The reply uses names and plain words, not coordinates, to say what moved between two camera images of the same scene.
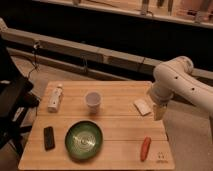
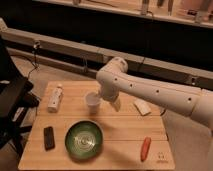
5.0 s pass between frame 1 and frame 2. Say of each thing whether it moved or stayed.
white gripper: moved
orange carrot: stayed
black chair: stayed
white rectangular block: stayed
